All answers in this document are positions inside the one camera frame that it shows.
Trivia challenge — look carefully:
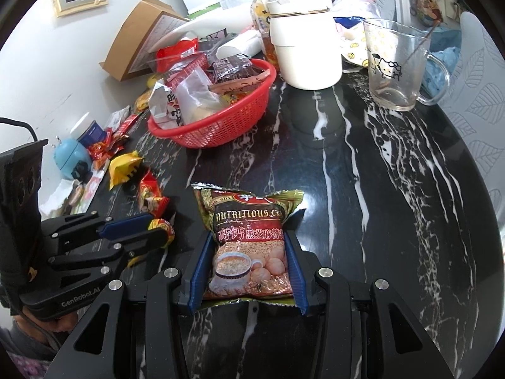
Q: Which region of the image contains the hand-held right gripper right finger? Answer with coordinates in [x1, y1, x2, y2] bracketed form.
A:
[283, 209, 460, 379]

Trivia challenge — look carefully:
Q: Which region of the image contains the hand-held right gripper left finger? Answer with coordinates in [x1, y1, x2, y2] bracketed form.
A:
[43, 231, 216, 379]

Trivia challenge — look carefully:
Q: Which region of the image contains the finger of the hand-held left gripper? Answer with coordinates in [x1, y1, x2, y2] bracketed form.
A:
[41, 211, 155, 246]
[51, 228, 169, 274]

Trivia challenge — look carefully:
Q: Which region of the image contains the red yellow candy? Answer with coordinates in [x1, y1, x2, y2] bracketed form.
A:
[126, 217, 175, 269]

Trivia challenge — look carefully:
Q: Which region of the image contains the brown cereal packet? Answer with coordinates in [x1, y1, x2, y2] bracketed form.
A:
[191, 182, 305, 307]

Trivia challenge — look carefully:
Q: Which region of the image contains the silver cartoon snack packet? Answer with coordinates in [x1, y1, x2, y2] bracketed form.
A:
[148, 80, 186, 129]

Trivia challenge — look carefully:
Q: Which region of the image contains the white wrapper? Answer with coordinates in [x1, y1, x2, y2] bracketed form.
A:
[174, 68, 229, 123]

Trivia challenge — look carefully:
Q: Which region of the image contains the red plastic basket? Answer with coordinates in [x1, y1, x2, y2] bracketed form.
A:
[148, 58, 277, 148]

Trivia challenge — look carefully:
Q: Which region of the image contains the brown chocolate snack packet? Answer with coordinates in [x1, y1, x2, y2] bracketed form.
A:
[209, 55, 255, 84]

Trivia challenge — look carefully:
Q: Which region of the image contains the person's left forearm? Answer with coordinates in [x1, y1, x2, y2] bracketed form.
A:
[0, 308, 80, 379]

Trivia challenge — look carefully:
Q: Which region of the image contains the red cartoon snack packet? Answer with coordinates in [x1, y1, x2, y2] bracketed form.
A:
[138, 170, 170, 220]

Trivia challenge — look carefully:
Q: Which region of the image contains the pink patterned packet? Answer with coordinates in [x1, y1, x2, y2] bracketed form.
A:
[81, 168, 108, 210]

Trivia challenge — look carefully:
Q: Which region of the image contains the light blue round toy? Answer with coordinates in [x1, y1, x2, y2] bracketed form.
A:
[53, 136, 93, 182]

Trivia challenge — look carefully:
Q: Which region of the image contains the white blue pill bottle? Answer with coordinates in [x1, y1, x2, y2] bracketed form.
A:
[77, 122, 107, 147]

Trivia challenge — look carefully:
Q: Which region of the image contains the silver foil packet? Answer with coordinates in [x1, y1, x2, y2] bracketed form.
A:
[106, 106, 131, 131]

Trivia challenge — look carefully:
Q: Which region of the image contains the red clear snack packet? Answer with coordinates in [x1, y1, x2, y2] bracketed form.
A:
[163, 52, 210, 87]

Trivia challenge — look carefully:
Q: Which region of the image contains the cardboard box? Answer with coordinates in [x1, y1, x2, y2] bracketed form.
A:
[98, 0, 191, 81]

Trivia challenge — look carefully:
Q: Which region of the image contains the red bagged snack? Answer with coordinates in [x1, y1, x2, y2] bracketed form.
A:
[157, 39, 199, 62]

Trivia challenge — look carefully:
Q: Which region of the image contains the white paper roll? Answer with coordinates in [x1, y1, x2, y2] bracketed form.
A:
[216, 32, 262, 61]

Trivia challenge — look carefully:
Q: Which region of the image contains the glass mug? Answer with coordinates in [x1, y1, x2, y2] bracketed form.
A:
[362, 18, 451, 112]

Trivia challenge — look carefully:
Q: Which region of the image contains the smiley print cloth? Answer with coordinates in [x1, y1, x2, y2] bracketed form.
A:
[339, 18, 373, 72]

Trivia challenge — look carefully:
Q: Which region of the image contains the yellow tea bottle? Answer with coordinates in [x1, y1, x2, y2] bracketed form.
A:
[250, 0, 282, 72]

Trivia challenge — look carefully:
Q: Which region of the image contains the thin stirring stick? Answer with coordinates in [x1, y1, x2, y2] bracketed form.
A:
[398, 24, 437, 74]

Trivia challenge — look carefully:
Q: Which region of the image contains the blue cloth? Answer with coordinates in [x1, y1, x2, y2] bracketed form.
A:
[424, 45, 462, 91]

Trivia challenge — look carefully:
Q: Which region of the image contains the colourful shopping bag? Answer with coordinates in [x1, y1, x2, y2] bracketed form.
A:
[408, 0, 446, 28]

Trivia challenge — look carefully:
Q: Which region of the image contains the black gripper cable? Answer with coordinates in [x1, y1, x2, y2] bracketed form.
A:
[0, 117, 40, 145]

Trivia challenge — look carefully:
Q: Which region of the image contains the cream kettle with handle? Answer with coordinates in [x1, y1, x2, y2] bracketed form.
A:
[262, 0, 343, 89]

